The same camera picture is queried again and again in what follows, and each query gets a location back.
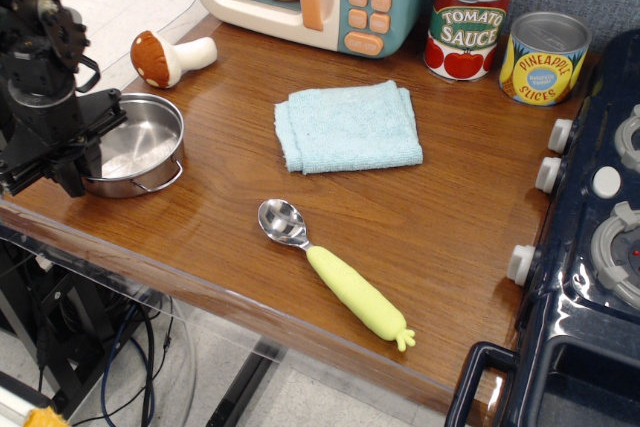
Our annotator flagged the black table leg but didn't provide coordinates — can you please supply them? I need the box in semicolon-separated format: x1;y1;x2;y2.
205;338;286;427

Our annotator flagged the stainless steel pot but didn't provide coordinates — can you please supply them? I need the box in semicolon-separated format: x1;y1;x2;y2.
84;93;185;198

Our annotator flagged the spoon with yellow handle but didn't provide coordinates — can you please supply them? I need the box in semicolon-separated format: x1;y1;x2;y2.
258;199;416;352

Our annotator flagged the white stove knob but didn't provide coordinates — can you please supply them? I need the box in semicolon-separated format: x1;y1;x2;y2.
535;157;561;194
507;245;536;286
547;119;573;154

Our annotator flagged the pineapple slices can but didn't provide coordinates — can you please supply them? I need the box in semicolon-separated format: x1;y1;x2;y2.
499;11;592;107

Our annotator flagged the black cable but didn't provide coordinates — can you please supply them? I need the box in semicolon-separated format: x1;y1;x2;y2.
69;296;176;427

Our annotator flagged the dark blue toy stove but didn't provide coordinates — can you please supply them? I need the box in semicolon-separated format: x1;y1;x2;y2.
446;30;639;426

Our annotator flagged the light blue folded towel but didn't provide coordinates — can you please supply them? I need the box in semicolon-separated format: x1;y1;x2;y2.
274;80;423;175

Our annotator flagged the blue cable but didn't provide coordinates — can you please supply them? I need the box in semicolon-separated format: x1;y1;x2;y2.
99;296;166;427

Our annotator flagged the tomato sauce can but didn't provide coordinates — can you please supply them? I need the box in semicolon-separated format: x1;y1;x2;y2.
424;0;511;81

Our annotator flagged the plush brown mushroom toy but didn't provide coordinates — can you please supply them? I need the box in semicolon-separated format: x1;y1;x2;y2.
130;31;218;89

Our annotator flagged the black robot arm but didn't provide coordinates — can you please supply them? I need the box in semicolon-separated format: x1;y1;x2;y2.
1;0;126;197

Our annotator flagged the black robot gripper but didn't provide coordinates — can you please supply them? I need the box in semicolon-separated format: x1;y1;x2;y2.
1;72;126;198

